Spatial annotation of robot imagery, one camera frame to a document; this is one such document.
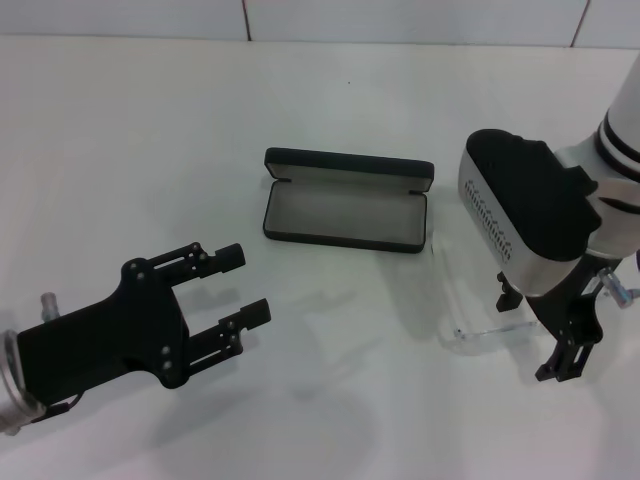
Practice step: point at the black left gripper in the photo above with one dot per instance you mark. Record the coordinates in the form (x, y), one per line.
(110, 340)

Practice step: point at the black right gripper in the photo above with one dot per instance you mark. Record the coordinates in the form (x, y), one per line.
(575, 310)

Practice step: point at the clear white glasses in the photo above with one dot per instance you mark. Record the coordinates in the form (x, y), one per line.
(480, 334)

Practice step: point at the black glasses case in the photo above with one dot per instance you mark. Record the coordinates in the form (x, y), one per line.
(345, 220)

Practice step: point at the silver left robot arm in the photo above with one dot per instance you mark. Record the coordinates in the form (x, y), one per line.
(12, 380)

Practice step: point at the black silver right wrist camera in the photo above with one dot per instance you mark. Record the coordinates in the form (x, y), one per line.
(530, 200)

